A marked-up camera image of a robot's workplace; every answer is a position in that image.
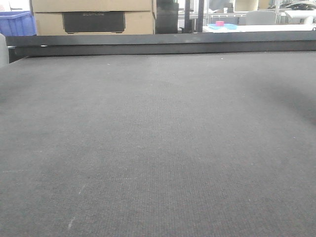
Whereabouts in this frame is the black conveyor side rail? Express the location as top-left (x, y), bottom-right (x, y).
top-left (5, 29), bottom-right (316, 62)

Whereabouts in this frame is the grey cylinder left edge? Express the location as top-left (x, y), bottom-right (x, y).
top-left (0, 34), bottom-right (9, 68)

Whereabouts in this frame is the black vertical post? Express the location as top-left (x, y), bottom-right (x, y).
top-left (196, 0), bottom-right (204, 33)

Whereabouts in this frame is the white background table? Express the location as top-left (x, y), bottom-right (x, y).
top-left (202, 24), bottom-right (316, 33)

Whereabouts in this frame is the light blue tray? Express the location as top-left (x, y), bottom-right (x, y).
top-left (207, 24), bottom-right (238, 30)

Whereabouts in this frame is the pink small box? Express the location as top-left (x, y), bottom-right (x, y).
top-left (215, 21), bottom-right (225, 27)

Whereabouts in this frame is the large cardboard box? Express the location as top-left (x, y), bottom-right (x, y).
top-left (30, 0), bottom-right (157, 36)

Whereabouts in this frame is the blue plastic crate background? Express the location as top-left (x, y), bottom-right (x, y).
top-left (0, 11), bottom-right (37, 37)

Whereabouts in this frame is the black cabinet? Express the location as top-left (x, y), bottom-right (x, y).
top-left (156, 0), bottom-right (179, 34)

